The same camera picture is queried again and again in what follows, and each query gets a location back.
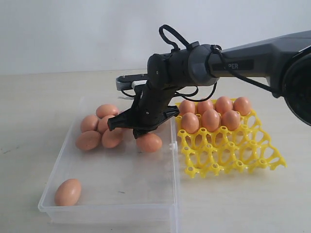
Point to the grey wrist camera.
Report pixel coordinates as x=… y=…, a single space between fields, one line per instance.
x=128 y=82

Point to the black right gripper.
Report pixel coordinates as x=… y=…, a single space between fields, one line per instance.
x=151 y=109

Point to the brown egg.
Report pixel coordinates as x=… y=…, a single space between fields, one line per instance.
x=68 y=193
x=149 y=143
x=89 y=123
x=111 y=139
x=88 y=140
x=202 y=106
x=107 y=109
x=223 y=104
x=210 y=120
x=186 y=106
x=190 y=123
x=231 y=119
x=242 y=105
x=102 y=124

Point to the yellow plastic egg tray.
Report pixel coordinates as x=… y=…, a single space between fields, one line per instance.
x=244 y=149

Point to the clear plastic storage box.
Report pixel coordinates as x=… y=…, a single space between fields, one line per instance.
x=121 y=187

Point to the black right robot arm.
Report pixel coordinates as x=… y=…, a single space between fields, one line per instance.
x=280 y=65

